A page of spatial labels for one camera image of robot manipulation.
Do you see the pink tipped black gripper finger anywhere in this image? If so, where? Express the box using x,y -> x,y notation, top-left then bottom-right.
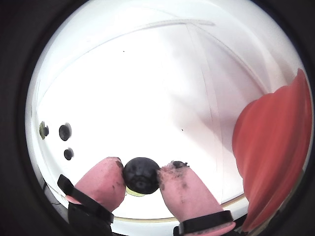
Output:
58,157 -> 126,236
157,161 -> 237,236

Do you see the red collapsible silicone cup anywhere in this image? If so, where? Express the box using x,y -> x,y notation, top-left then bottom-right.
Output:
232,68 -> 314,234

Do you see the white paper sheet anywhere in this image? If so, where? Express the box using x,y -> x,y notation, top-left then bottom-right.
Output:
31,22 -> 274,222

